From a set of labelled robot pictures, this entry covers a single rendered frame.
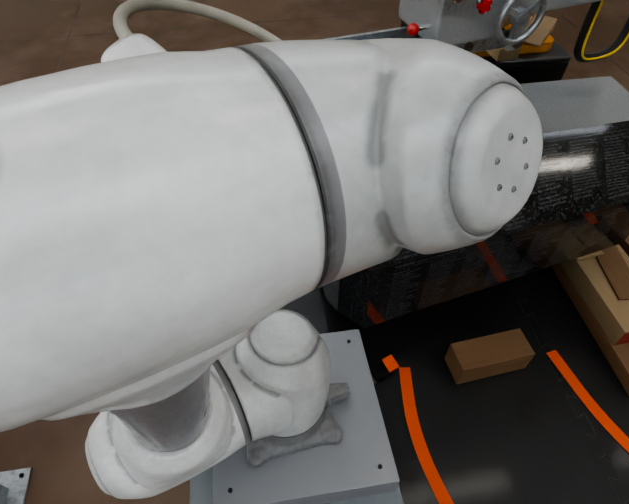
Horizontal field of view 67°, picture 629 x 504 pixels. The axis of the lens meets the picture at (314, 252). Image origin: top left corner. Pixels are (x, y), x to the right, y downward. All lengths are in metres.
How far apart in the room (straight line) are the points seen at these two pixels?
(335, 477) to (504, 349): 1.20
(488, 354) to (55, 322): 1.87
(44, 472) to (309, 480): 1.31
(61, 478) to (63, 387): 1.85
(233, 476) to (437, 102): 0.83
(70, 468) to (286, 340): 1.41
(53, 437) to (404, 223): 1.97
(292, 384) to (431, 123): 0.59
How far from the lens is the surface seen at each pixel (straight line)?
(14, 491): 2.10
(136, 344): 0.20
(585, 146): 1.86
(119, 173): 0.18
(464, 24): 1.46
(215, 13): 1.52
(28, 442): 2.16
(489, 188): 0.22
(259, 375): 0.75
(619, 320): 2.23
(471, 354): 1.97
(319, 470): 0.96
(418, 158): 0.20
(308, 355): 0.75
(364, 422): 1.00
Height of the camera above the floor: 1.79
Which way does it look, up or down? 50 degrees down
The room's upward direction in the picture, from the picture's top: straight up
